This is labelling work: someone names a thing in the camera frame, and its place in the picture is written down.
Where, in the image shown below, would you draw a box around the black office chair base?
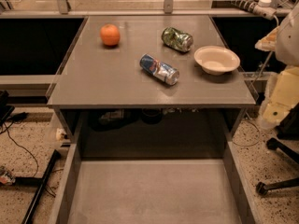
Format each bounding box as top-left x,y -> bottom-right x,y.
255,137 -> 299,196

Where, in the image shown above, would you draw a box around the grey cabinet desk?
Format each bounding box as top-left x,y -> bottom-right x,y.
45,14 -> 260,142

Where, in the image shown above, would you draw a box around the white power strip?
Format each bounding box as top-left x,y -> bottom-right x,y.
225,0 -> 276,21

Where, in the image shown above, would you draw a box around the open grey top drawer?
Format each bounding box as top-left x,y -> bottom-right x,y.
48,138 -> 262,224

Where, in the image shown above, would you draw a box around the white paper bowl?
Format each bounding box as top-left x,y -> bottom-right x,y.
193,46 -> 240,76

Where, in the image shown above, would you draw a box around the blue silver energy can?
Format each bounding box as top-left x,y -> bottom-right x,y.
139,54 -> 179,86

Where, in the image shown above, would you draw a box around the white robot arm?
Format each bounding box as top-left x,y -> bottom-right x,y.
255,5 -> 299,129

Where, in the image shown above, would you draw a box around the crushed green can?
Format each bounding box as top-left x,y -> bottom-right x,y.
162,27 -> 193,52

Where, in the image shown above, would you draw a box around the black floor cable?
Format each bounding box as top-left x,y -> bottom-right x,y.
0,119 -> 40,179

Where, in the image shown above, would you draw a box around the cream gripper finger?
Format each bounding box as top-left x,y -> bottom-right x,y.
260,67 -> 299,125
255,27 -> 278,51

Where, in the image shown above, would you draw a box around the black floor stand bar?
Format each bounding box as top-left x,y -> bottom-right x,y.
14,150 -> 61,224

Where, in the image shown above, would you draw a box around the orange fruit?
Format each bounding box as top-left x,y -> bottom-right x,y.
100,24 -> 121,46

